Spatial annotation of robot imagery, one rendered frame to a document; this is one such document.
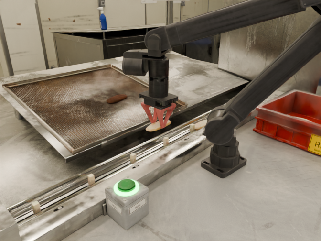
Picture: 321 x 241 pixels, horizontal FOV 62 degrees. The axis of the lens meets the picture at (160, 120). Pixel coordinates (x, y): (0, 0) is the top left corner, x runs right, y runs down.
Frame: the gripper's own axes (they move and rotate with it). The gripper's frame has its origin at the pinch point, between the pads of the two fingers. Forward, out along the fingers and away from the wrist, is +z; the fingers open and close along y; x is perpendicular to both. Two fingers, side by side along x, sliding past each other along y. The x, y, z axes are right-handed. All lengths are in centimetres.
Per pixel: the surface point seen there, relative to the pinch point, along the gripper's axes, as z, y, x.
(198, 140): 6.8, 8.1, 10.5
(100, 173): 8.2, -1.4, -21.0
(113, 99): 0.2, -27.8, 4.3
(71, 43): 8, -222, 97
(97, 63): -5, -65, 23
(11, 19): -11, -340, 81
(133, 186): 2.6, 14.7, -23.2
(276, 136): 9.4, 23.6, 35.7
